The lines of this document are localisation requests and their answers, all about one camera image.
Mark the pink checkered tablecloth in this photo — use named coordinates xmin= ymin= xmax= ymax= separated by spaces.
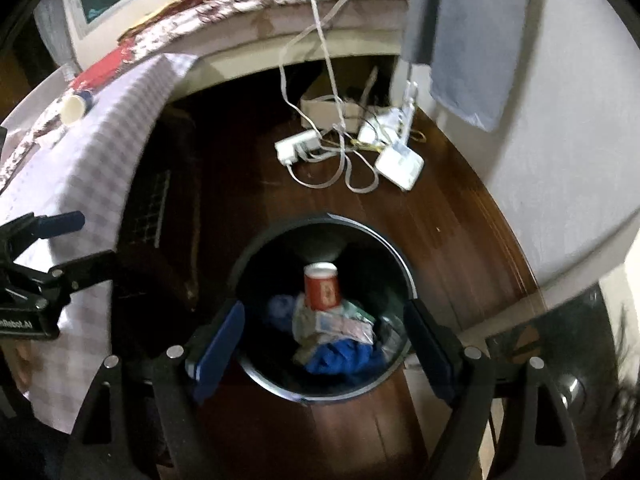
xmin=1 ymin=54 xmax=196 ymax=434

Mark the blue cloth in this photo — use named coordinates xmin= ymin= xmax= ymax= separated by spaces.
xmin=304 ymin=339 xmax=387 ymax=384

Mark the yellow red folded blanket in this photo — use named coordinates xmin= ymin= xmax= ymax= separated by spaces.
xmin=117 ymin=0 xmax=212 ymax=44

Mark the grey hanging curtain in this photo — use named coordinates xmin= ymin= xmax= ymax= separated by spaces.
xmin=400 ymin=0 xmax=529 ymax=131

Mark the white router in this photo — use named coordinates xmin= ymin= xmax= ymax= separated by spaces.
xmin=374 ymin=100 xmax=424 ymax=192

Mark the red paper cup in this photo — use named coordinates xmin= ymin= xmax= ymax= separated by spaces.
xmin=304 ymin=262 xmax=342 ymax=311

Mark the floral red bed quilt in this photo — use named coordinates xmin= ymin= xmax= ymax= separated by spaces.
xmin=0 ymin=0 xmax=418 ymax=191

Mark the white red-print milk carton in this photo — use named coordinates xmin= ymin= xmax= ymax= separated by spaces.
xmin=292 ymin=295 xmax=375 ymax=347

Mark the cardboard box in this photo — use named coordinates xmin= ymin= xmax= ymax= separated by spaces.
xmin=299 ymin=70 xmax=378 ymax=133

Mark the large blue white paper cup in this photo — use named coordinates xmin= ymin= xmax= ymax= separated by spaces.
xmin=60 ymin=90 xmax=93 ymax=125

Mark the black round trash bin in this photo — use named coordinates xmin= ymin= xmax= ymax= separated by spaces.
xmin=231 ymin=214 xmax=418 ymax=403

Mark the white power strip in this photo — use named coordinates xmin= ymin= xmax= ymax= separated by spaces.
xmin=274 ymin=129 xmax=321 ymax=166

